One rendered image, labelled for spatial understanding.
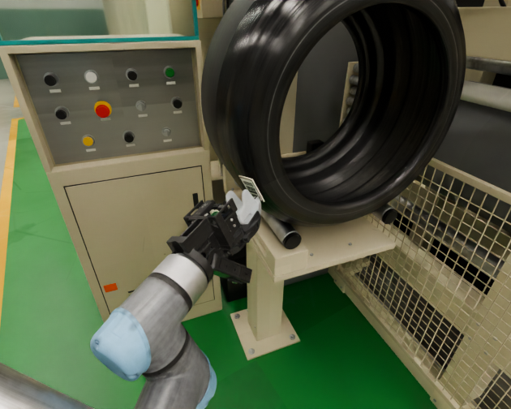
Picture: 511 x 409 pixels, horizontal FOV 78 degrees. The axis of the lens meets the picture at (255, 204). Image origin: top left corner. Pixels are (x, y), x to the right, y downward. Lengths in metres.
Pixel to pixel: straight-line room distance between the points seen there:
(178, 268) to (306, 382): 1.18
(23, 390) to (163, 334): 0.14
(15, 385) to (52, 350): 1.46
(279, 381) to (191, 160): 1.00
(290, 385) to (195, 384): 1.09
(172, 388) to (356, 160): 0.77
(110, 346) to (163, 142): 0.92
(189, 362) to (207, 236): 0.17
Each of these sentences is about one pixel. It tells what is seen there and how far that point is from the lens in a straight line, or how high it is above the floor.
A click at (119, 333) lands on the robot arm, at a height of 1.04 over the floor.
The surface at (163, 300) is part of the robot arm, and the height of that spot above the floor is 1.04.
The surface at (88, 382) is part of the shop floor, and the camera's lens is 1.70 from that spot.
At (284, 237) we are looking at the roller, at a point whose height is 0.91.
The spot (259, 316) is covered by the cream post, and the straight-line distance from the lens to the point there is 1.50.
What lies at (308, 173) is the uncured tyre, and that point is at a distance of 0.97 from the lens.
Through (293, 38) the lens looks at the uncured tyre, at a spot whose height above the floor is 1.31.
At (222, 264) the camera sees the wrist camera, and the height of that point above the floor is 1.01.
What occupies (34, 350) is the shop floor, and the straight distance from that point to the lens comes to 1.92.
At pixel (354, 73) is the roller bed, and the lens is 1.26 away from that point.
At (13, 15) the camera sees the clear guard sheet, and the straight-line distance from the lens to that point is 1.17.
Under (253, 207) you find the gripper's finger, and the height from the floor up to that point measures 1.04.
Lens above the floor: 1.35
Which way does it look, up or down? 32 degrees down
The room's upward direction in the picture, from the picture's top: straight up
